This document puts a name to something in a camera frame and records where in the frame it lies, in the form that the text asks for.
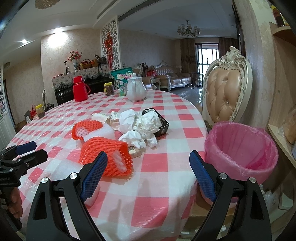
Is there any crushed white paper cup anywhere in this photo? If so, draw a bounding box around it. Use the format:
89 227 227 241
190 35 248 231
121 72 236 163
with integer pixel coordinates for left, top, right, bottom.
91 113 109 124

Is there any red checkered tablecloth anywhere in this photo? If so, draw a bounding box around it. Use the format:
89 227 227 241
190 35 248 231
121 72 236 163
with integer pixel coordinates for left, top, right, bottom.
5 89 209 241

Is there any left hand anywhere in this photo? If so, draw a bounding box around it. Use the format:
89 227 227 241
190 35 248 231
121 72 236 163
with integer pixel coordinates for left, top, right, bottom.
8 187 23 219

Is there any bread bag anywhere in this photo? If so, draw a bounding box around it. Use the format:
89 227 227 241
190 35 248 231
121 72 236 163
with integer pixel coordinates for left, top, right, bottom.
278 112 295 145

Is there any cream leather sofa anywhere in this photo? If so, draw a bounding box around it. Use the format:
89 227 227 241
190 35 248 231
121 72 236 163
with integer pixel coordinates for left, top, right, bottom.
155 61 192 92

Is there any cream tufted ornate chair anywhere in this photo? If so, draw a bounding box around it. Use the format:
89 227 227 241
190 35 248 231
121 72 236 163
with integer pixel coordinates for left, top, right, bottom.
202 46 253 128

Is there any flower vase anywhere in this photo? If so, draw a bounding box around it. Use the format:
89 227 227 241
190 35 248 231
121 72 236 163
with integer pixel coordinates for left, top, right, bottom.
67 49 82 72

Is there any black piano with lace cover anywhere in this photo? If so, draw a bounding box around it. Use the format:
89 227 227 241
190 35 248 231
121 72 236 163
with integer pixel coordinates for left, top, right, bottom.
52 65 114 105

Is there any white foam sheet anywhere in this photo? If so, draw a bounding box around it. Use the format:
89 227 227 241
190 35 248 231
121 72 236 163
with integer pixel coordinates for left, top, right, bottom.
83 123 116 142

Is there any white tissue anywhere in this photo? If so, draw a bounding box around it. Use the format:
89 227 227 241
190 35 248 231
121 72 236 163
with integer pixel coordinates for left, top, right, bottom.
118 109 159 149

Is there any pink lined trash bin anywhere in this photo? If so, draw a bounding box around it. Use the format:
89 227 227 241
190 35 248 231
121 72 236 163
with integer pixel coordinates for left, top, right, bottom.
200 120 280 207

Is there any printed crushed paper cup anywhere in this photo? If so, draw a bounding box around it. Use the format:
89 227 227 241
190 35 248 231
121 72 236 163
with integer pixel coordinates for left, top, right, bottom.
109 111 120 131

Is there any red chinese knot ornament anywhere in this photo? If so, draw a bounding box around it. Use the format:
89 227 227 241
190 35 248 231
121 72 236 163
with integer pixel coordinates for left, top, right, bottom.
104 31 113 71

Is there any chandelier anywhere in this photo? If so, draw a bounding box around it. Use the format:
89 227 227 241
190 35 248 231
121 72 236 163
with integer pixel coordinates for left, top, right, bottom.
177 20 200 38

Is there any orange foam fruit net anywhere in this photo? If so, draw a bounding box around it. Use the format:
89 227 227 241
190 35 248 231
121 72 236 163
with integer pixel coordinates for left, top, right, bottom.
79 137 133 177

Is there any white QR code box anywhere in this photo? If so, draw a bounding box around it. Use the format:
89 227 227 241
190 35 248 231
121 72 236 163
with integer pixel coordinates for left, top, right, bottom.
128 146 142 159

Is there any armchair near sofa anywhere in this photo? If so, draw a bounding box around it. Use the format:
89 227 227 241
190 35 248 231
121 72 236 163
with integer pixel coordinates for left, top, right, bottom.
132 65 157 90

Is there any yellow lid snack jar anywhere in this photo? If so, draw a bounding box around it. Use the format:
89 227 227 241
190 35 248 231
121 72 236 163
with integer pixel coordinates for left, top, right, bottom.
104 82 114 96

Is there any green snack bag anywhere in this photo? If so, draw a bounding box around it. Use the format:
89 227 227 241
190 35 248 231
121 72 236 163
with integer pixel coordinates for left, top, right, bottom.
111 67 133 96

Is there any black cardboard box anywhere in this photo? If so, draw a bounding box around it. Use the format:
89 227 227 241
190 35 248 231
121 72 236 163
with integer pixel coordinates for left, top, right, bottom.
142 108 170 138

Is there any wooden shelf unit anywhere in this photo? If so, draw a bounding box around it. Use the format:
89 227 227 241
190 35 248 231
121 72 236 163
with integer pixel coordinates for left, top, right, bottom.
268 23 295 166

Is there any yellow lid jar at edge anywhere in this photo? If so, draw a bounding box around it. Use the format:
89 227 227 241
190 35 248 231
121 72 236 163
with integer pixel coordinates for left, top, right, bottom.
36 104 45 119

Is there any red thermos jug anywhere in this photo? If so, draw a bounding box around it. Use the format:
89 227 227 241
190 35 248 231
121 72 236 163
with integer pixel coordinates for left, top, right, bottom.
73 75 91 102

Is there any white ceramic teapot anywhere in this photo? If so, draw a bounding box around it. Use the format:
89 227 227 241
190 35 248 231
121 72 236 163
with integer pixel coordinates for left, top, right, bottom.
126 73 147 101

